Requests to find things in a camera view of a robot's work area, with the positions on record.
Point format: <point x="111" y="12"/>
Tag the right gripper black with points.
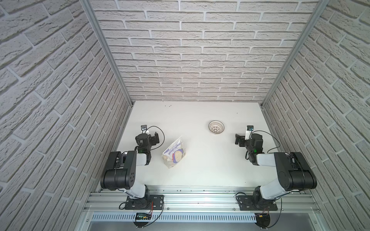
<point x="239" y="139"/>

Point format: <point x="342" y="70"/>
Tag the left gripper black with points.
<point x="154" y="138"/>

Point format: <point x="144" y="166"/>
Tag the oats bag white purple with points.
<point x="174" y="153"/>

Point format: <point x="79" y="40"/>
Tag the patterned breakfast bowl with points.
<point x="216" y="127"/>

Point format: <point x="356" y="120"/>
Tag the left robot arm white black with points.
<point x="119" y="173"/>

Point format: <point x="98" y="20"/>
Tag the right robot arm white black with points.
<point x="293" y="173"/>

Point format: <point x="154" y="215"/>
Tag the left controller board green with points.
<point x="142" y="219"/>

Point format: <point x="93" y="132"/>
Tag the right controller board round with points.
<point x="263" y="220"/>

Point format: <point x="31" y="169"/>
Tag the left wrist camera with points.
<point x="143" y="128"/>

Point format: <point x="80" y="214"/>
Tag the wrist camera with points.
<point x="143" y="128"/>
<point x="249" y="131"/>

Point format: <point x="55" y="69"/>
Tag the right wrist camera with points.
<point x="249" y="131"/>

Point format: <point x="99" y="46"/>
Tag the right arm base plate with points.
<point x="249" y="203"/>

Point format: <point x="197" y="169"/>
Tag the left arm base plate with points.
<point x="153" y="202"/>

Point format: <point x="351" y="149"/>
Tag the aluminium mounting rail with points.
<point x="199" y="199"/>

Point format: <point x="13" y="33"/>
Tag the perforated cable duct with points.
<point x="176" y="217"/>

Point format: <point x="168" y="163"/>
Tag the left aluminium corner post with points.
<point x="105" y="47"/>

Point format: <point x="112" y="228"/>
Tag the aluminium corner post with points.
<point x="318" y="11"/>
<point x="105" y="47"/>

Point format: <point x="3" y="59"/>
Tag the right aluminium corner post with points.
<point x="318" y="11"/>

